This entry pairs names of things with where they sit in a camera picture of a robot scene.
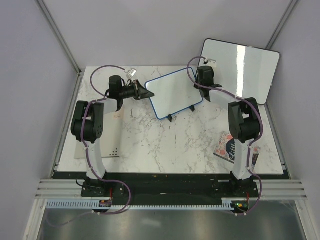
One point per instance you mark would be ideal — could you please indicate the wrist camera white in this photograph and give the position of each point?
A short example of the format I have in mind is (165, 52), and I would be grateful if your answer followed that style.
(131, 73)
(210, 62)

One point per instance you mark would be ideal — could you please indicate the aluminium frame rail front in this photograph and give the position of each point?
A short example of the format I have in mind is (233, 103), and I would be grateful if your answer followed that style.
(161, 186)

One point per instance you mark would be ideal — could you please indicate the white slotted cable duct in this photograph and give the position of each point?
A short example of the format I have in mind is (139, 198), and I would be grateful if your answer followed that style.
(95, 204)

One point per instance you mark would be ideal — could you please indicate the small blue-framed whiteboard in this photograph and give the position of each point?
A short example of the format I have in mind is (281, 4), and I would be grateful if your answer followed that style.
(173, 92)

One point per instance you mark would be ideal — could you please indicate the small whiteboard black foot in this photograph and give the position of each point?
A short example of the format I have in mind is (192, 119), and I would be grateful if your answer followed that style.
(170, 118)
(192, 108)

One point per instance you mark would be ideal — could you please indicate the white paper sheet with dots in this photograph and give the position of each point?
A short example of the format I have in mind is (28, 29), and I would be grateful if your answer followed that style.
(110, 141)

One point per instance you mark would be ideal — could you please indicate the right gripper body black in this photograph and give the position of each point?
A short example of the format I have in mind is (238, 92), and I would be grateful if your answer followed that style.
(197, 86)

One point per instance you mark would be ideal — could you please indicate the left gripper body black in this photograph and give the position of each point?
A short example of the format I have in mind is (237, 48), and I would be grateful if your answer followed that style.
(128, 93)

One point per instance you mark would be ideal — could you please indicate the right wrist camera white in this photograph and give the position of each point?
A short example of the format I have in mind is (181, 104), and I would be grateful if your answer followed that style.
(210, 62)

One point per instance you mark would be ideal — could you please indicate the colourful Little Women book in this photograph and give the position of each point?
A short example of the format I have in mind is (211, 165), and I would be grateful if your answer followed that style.
(225, 149)

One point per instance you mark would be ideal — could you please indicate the large black-framed whiteboard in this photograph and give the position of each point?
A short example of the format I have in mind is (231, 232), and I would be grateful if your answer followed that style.
(242, 70)

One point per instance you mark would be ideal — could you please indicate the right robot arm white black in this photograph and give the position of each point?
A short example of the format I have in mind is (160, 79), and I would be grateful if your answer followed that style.
(244, 119)

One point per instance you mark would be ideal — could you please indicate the small whiteboard left black foot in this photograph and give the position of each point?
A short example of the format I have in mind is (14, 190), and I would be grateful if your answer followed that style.
(170, 118)

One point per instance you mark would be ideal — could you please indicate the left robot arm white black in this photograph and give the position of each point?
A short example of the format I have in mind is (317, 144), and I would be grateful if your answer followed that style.
(87, 123)

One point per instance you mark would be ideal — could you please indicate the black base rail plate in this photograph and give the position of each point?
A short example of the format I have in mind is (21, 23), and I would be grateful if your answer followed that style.
(179, 200)

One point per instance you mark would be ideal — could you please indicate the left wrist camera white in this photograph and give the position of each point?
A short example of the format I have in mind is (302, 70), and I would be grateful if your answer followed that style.
(131, 73)

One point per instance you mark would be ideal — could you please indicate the small whiteboard right black foot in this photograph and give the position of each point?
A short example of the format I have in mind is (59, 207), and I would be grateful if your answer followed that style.
(192, 108)

